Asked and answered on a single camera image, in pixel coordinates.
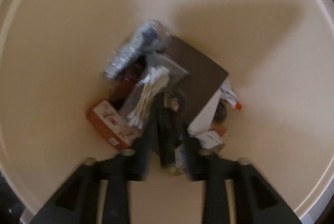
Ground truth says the white orange wrapper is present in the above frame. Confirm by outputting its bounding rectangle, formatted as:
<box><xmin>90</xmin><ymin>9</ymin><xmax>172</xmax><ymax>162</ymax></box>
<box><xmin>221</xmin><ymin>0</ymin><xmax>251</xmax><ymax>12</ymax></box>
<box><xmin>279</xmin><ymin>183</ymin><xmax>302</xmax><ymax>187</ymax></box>
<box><xmin>220</xmin><ymin>79</ymin><xmax>242</xmax><ymax>110</ymax></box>

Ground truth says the cotton swabs bag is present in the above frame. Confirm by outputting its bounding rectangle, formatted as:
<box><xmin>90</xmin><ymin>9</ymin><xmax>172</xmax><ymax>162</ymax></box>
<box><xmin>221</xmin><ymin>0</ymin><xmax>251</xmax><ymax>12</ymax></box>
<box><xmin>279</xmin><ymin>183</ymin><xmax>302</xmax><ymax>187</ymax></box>
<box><xmin>121</xmin><ymin>54</ymin><xmax>189</xmax><ymax>130</ymax></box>

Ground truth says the dark brown card sleeve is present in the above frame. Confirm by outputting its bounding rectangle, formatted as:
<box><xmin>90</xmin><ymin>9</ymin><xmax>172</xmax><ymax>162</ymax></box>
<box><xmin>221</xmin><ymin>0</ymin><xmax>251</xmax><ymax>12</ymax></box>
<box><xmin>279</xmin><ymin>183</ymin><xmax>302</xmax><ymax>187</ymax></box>
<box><xmin>166</xmin><ymin>36</ymin><xmax>228</xmax><ymax>124</ymax></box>

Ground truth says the red cigarette box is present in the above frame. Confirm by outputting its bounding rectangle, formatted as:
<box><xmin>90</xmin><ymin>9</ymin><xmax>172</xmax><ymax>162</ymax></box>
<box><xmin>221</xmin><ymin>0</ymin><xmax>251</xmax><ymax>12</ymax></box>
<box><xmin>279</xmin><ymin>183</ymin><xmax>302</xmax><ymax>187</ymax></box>
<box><xmin>86</xmin><ymin>99</ymin><xmax>139</xmax><ymax>151</ymax></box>

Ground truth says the white blue medicine box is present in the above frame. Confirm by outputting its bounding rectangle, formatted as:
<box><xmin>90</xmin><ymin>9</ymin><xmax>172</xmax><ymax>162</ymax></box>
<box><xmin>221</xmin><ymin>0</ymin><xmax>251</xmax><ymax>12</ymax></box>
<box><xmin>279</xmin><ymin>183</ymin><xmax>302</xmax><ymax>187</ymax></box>
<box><xmin>170</xmin><ymin>89</ymin><xmax>225</xmax><ymax>176</ymax></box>

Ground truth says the blue item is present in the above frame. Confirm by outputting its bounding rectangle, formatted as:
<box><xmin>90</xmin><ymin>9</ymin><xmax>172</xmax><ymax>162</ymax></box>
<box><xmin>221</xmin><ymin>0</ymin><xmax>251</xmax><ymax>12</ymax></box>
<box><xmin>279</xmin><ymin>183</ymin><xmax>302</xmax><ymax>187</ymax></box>
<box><xmin>102</xmin><ymin>20</ymin><xmax>172</xmax><ymax>80</ymax></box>

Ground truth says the steel wool scrubber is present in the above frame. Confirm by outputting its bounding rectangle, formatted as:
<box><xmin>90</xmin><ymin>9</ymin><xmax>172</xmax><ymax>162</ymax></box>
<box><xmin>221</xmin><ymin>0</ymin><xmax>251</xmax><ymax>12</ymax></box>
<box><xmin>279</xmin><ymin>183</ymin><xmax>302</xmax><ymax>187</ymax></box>
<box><xmin>212</xmin><ymin>99</ymin><xmax>227</xmax><ymax>124</ymax></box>

